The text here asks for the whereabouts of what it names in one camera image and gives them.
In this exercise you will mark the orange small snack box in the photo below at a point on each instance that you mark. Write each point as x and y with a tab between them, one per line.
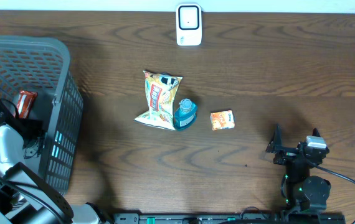
222	120

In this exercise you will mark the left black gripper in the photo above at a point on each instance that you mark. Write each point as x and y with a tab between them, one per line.
33	142

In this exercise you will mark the blue mouthwash bottle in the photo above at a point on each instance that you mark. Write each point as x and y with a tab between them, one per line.
185	115

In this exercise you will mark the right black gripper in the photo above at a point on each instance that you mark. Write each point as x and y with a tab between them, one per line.
275	145

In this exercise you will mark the grey plastic shopping basket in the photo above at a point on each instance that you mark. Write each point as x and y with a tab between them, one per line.
41	65

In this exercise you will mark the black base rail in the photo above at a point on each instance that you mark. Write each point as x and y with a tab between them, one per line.
134	218

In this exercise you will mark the red snack bar wrapper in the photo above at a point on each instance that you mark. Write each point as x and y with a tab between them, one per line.
25	103

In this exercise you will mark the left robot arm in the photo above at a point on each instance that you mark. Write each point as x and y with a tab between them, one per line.
27	198

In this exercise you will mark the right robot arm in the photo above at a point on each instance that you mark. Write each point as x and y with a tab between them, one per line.
303	192

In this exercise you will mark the yellow snack bag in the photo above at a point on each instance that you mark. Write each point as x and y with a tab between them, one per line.
160	91

